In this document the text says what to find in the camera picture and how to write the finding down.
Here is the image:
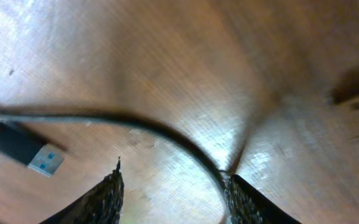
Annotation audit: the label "black cable with USB-A plug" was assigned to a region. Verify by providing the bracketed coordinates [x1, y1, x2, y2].
[0, 105, 226, 194]

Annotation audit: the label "thick black USB cable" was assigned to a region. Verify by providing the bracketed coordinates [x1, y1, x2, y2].
[0, 119, 65, 178]

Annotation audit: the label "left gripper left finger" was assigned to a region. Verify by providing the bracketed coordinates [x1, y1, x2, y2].
[43, 160, 124, 224]

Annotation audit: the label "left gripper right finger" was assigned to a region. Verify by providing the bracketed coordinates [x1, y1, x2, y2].
[225, 174, 301, 224]

